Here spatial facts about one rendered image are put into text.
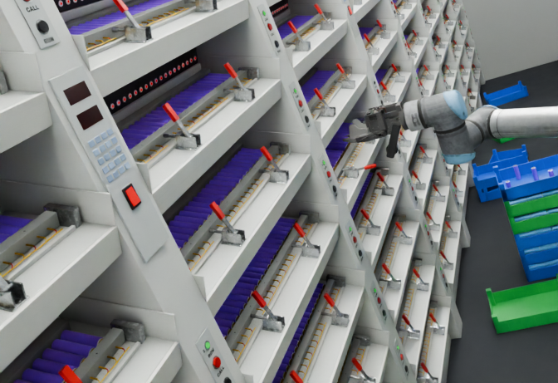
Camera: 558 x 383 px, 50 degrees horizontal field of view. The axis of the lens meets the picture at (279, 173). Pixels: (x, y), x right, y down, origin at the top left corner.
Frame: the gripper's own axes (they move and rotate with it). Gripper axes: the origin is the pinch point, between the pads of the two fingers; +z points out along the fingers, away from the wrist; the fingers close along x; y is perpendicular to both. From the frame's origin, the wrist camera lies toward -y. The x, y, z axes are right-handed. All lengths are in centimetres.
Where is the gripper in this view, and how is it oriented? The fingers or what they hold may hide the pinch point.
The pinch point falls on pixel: (348, 139)
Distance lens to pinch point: 190.1
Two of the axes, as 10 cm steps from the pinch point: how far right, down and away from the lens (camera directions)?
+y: -3.7, -8.8, -3.0
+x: -3.3, 4.3, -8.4
